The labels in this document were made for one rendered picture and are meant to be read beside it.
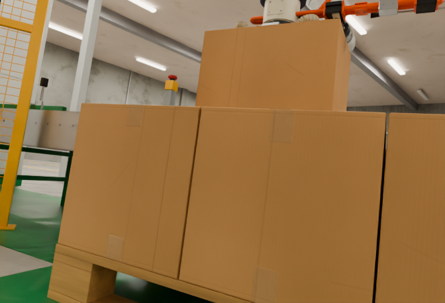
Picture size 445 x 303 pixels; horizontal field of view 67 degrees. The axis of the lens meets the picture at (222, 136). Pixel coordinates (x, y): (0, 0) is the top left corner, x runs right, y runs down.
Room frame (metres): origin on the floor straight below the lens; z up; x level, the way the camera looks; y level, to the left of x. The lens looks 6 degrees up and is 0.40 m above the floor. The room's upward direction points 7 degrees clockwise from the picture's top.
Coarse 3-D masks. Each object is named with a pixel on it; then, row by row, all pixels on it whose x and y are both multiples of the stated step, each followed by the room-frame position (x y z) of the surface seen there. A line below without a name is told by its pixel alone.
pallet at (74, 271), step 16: (64, 256) 0.95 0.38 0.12; (80, 256) 0.92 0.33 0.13; (96, 256) 0.90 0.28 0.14; (64, 272) 0.94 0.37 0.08; (80, 272) 0.92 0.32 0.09; (96, 272) 0.92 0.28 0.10; (112, 272) 0.97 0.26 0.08; (128, 272) 0.85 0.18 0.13; (144, 272) 0.83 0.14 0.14; (64, 288) 0.94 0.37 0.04; (80, 288) 0.91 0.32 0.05; (96, 288) 0.93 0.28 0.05; (112, 288) 0.98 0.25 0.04; (176, 288) 0.79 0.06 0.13; (192, 288) 0.77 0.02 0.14; (208, 288) 0.76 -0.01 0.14
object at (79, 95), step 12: (96, 0) 4.39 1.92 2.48; (96, 12) 4.42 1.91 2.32; (96, 24) 4.45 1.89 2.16; (84, 36) 4.40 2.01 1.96; (84, 48) 4.39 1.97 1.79; (84, 60) 4.37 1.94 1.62; (84, 72) 4.39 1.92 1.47; (84, 84) 4.42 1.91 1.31; (72, 96) 4.42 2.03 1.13; (84, 96) 4.45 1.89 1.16; (72, 108) 4.40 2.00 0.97; (60, 168) 4.41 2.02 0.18
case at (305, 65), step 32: (224, 32) 1.46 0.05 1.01; (256, 32) 1.39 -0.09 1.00; (288, 32) 1.32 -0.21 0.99; (320, 32) 1.27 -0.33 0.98; (224, 64) 1.45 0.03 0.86; (256, 64) 1.38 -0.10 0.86; (288, 64) 1.32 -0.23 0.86; (320, 64) 1.26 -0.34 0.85; (224, 96) 1.44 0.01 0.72; (256, 96) 1.37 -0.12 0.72; (288, 96) 1.31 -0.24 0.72; (320, 96) 1.26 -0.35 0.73
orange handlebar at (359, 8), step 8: (400, 0) 1.29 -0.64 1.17; (408, 0) 1.27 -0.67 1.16; (440, 0) 1.23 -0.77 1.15; (344, 8) 1.39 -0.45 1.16; (352, 8) 1.38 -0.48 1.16; (360, 8) 1.36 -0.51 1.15; (368, 8) 1.35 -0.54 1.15; (376, 8) 1.37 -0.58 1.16; (400, 8) 1.33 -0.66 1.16; (408, 8) 1.32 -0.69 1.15; (320, 16) 1.48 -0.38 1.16
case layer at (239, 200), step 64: (128, 128) 0.88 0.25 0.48; (192, 128) 0.80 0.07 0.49; (256, 128) 0.73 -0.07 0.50; (320, 128) 0.67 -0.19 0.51; (384, 128) 0.62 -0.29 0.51; (128, 192) 0.87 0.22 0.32; (192, 192) 0.79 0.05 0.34; (256, 192) 0.72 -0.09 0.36; (320, 192) 0.66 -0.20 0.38; (384, 192) 0.61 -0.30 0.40; (128, 256) 0.85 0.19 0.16; (192, 256) 0.78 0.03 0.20; (256, 256) 0.71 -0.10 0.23; (320, 256) 0.66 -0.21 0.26; (384, 256) 0.61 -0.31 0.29
